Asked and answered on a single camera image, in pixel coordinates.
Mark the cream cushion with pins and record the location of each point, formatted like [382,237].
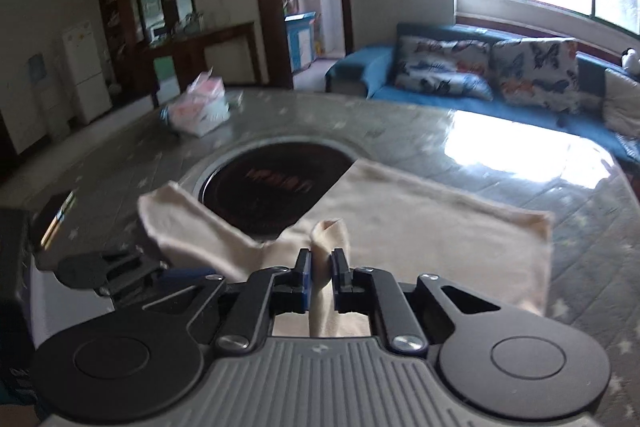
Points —
[622,97]

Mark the dark wooden sideboard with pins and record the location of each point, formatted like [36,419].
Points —
[205,57]

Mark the blue sofa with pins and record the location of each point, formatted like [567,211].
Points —
[450,72]

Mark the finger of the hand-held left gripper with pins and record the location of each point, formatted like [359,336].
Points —
[85,271]

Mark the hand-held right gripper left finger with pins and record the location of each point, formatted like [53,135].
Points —
[303,281]

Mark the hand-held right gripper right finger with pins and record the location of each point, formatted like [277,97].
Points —
[340,281]

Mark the black and white plush toy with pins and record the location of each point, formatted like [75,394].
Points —
[630,60]

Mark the butterfly print cushion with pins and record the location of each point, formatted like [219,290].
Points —
[540,72]
[442,69]

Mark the pink and white tissue packs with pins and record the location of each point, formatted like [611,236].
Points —
[200,109]

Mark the white refrigerator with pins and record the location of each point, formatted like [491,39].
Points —
[85,72]

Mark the round black induction cooktop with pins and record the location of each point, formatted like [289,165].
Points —
[277,192]

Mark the white water dispenser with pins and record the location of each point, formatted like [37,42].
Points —
[42,92]

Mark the beige garment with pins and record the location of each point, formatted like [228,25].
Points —
[425,232]

